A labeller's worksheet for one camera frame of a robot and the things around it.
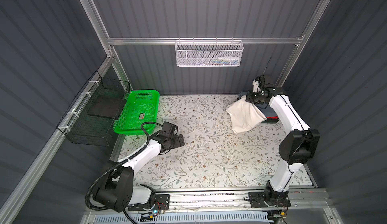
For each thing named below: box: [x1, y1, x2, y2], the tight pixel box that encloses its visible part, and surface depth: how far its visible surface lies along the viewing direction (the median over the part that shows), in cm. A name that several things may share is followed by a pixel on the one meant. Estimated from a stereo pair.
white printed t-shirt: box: [225, 95, 268, 134], surface depth 93 cm
